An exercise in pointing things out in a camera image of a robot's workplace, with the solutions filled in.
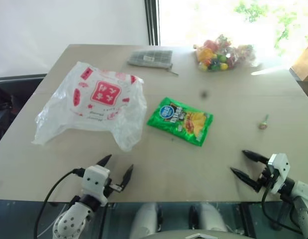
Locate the grey mesh zipper pouch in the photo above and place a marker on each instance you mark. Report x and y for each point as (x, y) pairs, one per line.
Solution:
(150, 58)

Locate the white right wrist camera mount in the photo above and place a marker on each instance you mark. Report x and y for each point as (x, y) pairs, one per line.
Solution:
(280, 171)

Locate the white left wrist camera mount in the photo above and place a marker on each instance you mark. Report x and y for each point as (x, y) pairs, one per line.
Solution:
(95, 179)

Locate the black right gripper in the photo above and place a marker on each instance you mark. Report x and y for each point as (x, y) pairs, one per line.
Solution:
(267, 175)

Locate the green snack packet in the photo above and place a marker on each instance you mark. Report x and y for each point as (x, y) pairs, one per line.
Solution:
(179, 120)

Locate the white red-printed plastic bag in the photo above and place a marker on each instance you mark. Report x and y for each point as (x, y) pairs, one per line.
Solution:
(94, 104)

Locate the silver right robot leg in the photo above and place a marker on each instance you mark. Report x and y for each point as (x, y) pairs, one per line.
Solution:
(213, 217)

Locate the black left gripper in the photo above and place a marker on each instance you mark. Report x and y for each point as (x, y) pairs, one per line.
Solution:
(113, 187)

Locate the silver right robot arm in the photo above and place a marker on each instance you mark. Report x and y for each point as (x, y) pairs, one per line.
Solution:
(301, 199)

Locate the silver left robot leg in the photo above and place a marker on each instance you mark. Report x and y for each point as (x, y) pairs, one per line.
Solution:
(145, 219)

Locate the brown cardboard box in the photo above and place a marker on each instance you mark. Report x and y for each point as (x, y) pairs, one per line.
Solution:
(304, 64)

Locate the silver robot leg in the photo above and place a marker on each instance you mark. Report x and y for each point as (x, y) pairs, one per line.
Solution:
(213, 217)
(145, 219)

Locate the small wrapped lollipop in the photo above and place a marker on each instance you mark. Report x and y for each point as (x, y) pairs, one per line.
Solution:
(263, 123)

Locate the clear bag of colourful toys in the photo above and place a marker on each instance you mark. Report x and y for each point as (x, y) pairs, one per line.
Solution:
(218, 56)

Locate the dark window frame post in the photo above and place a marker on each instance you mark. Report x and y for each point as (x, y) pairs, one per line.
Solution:
(152, 22)

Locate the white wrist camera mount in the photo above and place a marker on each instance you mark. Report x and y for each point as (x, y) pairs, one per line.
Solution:
(95, 179)
(280, 171)

